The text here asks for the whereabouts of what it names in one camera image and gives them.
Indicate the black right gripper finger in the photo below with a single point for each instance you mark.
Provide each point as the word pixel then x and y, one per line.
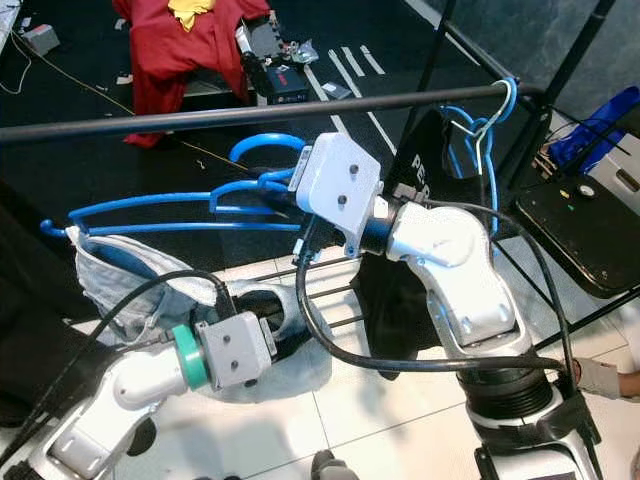
pixel 285 209
pixel 283 193

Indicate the light blue denim garment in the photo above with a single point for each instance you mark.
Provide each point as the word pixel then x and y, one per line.
pixel 130 290

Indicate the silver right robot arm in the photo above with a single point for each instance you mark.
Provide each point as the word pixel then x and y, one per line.
pixel 460 280

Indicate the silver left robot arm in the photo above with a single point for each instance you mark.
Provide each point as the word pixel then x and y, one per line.
pixel 120 400

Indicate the green tape wrist band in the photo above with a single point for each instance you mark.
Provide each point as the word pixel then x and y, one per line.
pixel 190 357

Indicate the black shirt with white print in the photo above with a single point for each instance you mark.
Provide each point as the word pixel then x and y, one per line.
pixel 410 310

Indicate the black equipment case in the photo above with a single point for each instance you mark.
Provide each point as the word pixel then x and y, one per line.
pixel 275 78

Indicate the long white floor tape strip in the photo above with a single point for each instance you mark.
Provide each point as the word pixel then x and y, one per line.
pixel 380 130

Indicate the crumpled silver foil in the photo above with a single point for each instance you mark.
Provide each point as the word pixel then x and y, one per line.
pixel 301 52

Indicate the red draped cloth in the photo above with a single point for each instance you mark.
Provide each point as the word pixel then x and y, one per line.
pixel 175 80

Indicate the grey robot right foot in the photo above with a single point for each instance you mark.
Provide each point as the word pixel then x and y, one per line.
pixel 335 467

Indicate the yellow cloth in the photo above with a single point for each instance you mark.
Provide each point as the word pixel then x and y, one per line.
pixel 191 12

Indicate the black side table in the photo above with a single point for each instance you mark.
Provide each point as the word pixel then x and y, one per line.
pixel 575 245

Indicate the small grey adapter box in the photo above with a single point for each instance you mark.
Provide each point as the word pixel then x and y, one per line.
pixel 41 40

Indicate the blue plastic item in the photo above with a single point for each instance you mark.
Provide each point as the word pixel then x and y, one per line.
pixel 595 130

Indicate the person's foot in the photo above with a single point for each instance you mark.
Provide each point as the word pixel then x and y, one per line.
pixel 600 380

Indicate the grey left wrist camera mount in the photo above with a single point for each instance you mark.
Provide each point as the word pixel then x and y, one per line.
pixel 238 350

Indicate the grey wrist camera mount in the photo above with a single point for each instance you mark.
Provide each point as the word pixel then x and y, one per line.
pixel 238 350
pixel 340 185

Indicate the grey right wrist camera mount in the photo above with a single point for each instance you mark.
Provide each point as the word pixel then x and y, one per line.
pixel 340 185

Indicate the black rack top rail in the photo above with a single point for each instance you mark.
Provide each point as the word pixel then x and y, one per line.
pixel 160 121

